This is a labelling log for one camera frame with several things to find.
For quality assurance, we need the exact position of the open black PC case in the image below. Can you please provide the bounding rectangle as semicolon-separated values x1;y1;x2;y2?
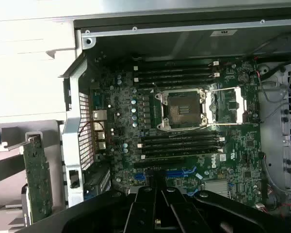
58;18;291;219

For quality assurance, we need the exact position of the black expansion slot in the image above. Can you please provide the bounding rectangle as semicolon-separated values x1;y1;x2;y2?
132;158;187;168

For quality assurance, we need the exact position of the grey plastic parts rack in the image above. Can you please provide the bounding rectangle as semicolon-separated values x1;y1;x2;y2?
0;120;65;229

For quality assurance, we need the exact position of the white case sticker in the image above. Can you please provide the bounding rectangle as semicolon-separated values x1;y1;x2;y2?
210;29;239;38

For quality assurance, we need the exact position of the perforated metal disk bay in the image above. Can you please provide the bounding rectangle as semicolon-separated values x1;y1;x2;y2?
259;59;291;212

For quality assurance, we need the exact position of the black wire bundle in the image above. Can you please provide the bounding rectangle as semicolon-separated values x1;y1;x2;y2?
242;33;291;82

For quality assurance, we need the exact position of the silver finned chipset heatsink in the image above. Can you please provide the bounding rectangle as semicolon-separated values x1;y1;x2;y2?
204;180;230;198

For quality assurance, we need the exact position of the green Dell motherboard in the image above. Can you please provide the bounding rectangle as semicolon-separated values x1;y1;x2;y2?
87;55;263;203

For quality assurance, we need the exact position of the thin metal locking lever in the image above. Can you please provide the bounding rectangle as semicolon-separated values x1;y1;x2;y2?
203;122;262;127

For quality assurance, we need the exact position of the metal-framed CPU socket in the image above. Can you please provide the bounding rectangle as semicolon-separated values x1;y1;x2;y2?
154;87;209;131

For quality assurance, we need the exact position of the silver CPU socket cover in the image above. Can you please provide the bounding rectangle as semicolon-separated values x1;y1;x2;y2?
205;86;248;125

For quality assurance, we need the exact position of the blue expansion slot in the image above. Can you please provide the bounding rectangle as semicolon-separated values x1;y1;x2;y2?
135;169;197;181

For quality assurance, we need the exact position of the black RAM slot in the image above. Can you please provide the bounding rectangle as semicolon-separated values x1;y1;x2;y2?
142;147;224;154
134;77;215;87
142;134;226;142
140;153;219;161
135;72;221;80
134;60;221;68
133;66;215;74
137;141;220;148

